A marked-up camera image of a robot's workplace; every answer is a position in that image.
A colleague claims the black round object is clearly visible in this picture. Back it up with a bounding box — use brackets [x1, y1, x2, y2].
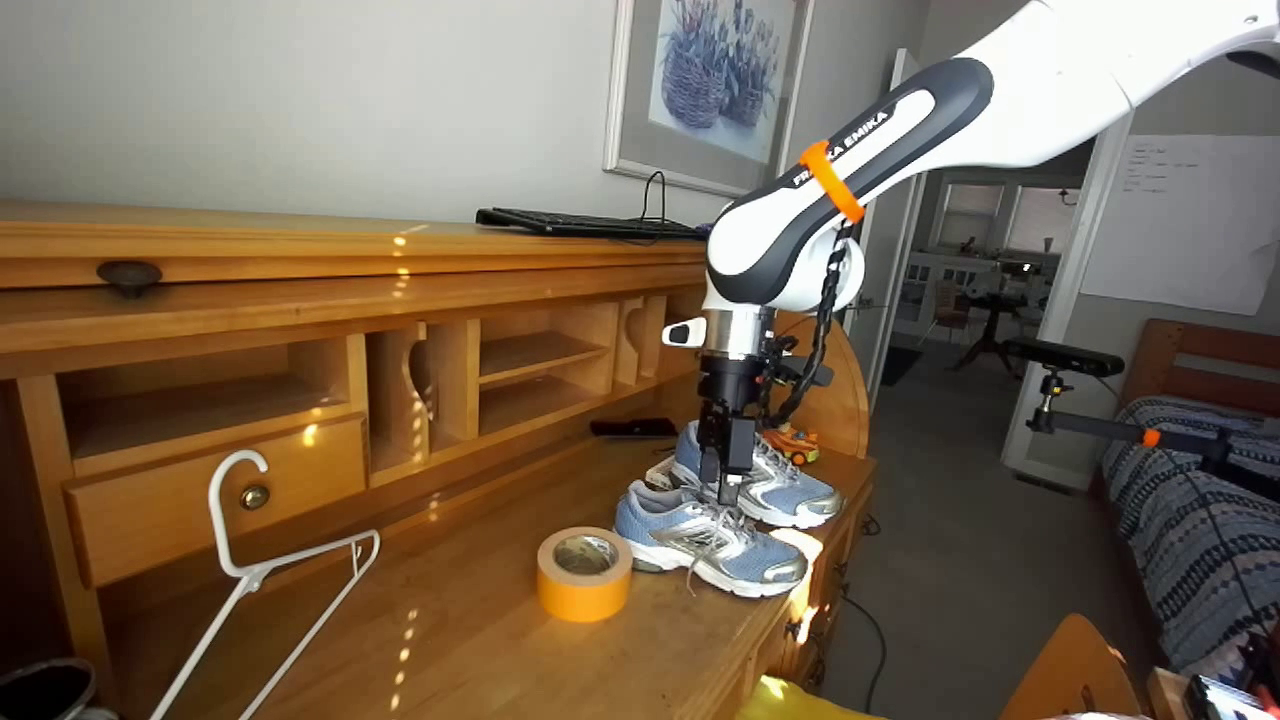
[0, 654, 105, 720]

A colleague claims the white wire hanger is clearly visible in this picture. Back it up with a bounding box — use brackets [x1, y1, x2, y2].
[148, 448, 388, 720]

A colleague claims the black robot cable chain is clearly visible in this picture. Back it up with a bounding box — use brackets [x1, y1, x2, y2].
[760, 225, 862, 430]

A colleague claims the orange toy car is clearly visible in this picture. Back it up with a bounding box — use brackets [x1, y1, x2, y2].
[771, 424, 822, 469]

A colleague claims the black stereo camera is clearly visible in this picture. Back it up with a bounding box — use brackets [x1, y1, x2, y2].
[1004, 334, 1129, 384]

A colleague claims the yellow cushion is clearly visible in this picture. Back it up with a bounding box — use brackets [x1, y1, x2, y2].
[731, 673, 874, 720]

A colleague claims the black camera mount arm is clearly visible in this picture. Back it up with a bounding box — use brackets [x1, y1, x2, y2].
[1023, 371, 1280, 473]

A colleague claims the black remote control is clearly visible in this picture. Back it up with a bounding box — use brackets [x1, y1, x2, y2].
[588, 412, 682, 444]

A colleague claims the blue grey sneaker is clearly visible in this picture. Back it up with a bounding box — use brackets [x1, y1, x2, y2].
[664, 416, 846, 531]
[611, 474, 811, 600]

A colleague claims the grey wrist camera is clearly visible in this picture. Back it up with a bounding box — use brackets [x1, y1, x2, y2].
[661, 317, 711, 352]

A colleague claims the black keyboard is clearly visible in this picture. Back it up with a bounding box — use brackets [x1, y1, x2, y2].
[472, 201, 715, 248]

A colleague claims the framed flower picture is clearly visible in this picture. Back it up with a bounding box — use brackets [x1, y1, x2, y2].
[604, 0, 818, 201]

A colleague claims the bed with striped blanket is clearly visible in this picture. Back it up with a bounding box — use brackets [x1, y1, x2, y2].
[1097, 317, 1280, 677]

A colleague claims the wooden roll-top desk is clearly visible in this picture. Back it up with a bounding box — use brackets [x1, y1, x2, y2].
[0, 197, 874, 720]

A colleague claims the black tripod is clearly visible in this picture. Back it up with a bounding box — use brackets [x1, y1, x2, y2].
[950, 288, 1036, 381]

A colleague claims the orange tape roll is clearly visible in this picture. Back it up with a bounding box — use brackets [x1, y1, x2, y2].
[532, 523, 634, 627]

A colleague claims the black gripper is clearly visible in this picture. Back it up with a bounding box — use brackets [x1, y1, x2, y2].
[696, 352, 774, 507]

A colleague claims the white whiteboard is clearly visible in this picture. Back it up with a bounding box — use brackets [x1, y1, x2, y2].
[1078, 126, 1280, 320]

